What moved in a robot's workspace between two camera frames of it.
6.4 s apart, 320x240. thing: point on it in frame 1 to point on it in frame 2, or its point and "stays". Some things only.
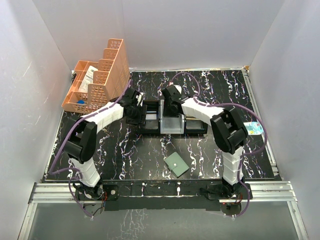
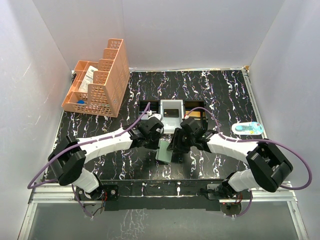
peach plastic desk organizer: (95, 84) stays
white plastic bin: (171, 125) stays
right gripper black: (167, 113) to (176, 145)
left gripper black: (140, 119) to (154, 146)
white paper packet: (88, 79) stays
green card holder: (177, 166) to (163, 154)
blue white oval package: (253, 128) stays
